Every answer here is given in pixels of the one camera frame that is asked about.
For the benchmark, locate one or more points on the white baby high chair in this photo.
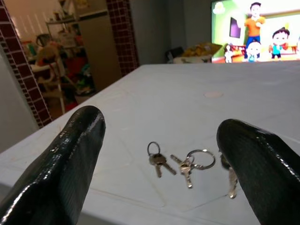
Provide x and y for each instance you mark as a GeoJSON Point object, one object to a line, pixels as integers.
{"type": "Point", "coordinates": [50, 70]}

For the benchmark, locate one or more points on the yellow patterned pillow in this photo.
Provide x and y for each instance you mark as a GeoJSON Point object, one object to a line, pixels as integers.
{"type": "Point", "coordinates": [201, 49]}

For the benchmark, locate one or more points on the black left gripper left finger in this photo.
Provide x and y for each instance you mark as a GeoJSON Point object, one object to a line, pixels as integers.
{"type": "Point", "coordinates": [63, 168]}

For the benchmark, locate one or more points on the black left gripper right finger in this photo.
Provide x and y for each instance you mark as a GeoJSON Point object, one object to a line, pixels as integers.
{"type": "Point", "coordinates": [264, 173]}

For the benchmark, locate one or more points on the white dinosaur print pillow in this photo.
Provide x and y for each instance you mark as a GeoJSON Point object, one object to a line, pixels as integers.
{"type": "Point", "coordinates": [192, 59]}

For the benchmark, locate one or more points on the cluttered kitchen shelf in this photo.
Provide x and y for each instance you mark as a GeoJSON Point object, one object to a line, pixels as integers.
{"type": "Point", "coordinates": [66, 35]}

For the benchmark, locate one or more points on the flat screen television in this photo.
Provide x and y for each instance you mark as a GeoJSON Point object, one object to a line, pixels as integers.
{"type": "Point", "coordinates": [257, 32]}

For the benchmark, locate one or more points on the tall fridge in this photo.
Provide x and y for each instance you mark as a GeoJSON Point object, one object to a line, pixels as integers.
{"type": "Point", "coordinates": [100, 49]}

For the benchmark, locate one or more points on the black device by wall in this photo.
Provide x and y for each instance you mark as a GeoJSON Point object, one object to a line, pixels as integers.
{"type": "Point", "coordinates": [175, 54]}

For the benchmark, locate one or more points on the silver key with dark head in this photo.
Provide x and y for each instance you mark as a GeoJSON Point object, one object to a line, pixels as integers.
{"type": "Point", "coordinates": [232, 185]}

